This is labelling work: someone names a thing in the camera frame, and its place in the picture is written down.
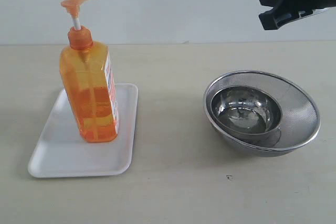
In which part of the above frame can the steel mesh strainer basket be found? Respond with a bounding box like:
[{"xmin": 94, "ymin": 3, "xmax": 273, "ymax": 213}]
[{"xmin": 203, "ymin": 70, "xmax": 321, "ymax": 157}]

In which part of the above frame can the small stainless steel bowl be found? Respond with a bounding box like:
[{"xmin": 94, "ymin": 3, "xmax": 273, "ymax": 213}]
[{"xmin": 211, "ymin": 86, "xmax": 282, "ymax": 147}]

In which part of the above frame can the orange dish soap pump bottle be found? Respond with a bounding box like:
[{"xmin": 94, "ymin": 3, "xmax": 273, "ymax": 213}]
[{"xmin": 59, "ymin": 0, "xmax": 120, "ymax": 143}]

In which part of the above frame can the white rectangular plastic tray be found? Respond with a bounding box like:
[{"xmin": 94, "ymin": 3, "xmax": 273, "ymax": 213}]
[{"xmin": 28, "ymin": 83, "xmax": 139, "ymax": 178}]

